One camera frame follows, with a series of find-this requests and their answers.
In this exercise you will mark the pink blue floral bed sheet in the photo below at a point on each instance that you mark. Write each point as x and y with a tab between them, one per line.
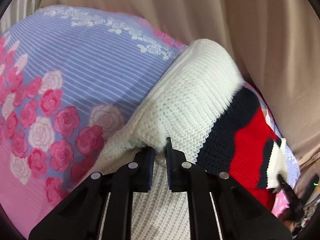
71	78

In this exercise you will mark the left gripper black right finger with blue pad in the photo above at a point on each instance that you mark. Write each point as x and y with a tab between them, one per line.
219	207

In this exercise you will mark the cluttered shelf items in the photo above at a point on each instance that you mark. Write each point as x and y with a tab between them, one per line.
311	186

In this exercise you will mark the beige curtain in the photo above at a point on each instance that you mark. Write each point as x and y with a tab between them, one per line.
275	43

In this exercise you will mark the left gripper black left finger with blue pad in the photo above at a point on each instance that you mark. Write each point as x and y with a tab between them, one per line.
100	206

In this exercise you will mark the white red navy knit sweater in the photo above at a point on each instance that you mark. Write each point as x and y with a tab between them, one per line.
201	104

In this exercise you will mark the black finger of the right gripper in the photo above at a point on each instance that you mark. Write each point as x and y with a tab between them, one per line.
295	210

